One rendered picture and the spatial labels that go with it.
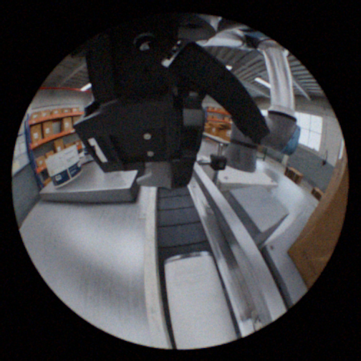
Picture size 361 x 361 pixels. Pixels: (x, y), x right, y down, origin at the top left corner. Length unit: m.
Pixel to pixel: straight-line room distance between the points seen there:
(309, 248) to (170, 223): 0.27
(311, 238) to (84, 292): 0.41
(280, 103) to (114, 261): 0.56
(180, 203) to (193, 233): 0.08
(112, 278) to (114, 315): 0.08
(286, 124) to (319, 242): 0.29
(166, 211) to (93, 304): 0.25
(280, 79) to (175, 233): 0.48
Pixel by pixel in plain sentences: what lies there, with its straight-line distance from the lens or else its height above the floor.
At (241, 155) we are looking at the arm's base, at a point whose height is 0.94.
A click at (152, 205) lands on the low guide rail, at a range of 0.16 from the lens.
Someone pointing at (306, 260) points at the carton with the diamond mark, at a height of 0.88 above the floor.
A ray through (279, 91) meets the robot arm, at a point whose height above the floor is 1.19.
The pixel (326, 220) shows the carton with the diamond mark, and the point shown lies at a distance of 0.23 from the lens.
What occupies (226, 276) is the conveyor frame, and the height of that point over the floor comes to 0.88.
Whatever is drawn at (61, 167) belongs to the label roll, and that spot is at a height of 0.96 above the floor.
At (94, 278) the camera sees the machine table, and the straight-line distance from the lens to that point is 0.25.
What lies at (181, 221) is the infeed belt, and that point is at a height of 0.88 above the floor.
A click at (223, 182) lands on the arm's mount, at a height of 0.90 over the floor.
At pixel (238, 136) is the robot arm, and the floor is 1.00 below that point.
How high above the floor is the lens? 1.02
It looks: 30 degrees down
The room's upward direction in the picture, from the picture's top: straight up
